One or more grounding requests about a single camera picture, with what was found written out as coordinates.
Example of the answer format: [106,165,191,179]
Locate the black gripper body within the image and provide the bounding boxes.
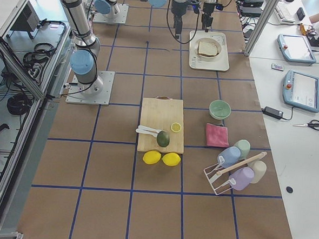
[171,0,201,17]
[202,2,223,16]

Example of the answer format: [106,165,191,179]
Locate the cream round plate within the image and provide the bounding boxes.
[194,38,222,55]

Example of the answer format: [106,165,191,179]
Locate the cream bear tray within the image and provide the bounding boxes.
[189,30,229,71]

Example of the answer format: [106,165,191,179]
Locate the green bowl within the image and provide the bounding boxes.
[209,99,231,120]

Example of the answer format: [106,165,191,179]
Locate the far teach pendant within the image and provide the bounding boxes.
[277,34,316,64]

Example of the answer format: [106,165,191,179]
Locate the teach pendant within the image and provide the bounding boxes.
[282,70,319,113]
[277,34,316,64]

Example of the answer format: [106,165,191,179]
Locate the wooden cutting board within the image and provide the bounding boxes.
[137,97,184,154]

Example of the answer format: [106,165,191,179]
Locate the lemon slice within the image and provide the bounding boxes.
[170,122,182,133]

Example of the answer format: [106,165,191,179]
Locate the black power adapter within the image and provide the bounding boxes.
[261,106,283,120]

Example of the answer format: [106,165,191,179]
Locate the pink cloth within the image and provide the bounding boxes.
[205,123,229,148]

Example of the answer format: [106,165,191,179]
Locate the near teach pendant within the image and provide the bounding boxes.
[282,70,319,113]

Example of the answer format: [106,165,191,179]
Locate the white plastic spoon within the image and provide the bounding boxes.
[136,128,158,138]

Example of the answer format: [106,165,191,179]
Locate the green avocado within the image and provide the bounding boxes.
[156,130,170,148]

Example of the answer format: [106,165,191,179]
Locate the green mug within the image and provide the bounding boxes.
[234,139,250,160]

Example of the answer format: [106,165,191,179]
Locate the blue mug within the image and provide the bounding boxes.
[217,146,241,168]

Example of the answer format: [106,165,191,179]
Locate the whole lemon left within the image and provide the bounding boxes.
[142,150,162,165]

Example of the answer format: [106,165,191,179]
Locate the whole lemon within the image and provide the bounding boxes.
[162,152,181,167]
[142,150,162,165]

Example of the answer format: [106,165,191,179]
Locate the whole lemon right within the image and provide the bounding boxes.
[162,152,181,167]

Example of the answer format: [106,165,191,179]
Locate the black scissors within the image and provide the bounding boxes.
[293,119,319,131]

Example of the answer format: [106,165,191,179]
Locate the cream mug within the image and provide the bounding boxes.
[248,160,267,184]

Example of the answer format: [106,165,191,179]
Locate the purple mug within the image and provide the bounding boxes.
[228,167,255,190]

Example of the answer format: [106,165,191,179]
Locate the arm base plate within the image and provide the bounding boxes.
[65,71,115,106]
[93,0,129,24]

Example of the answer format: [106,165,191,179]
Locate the aluminium frame post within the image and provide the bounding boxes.
[244,0,280,57]

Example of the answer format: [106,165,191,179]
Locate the white wire cup rack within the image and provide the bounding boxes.
[203,151,267,195]

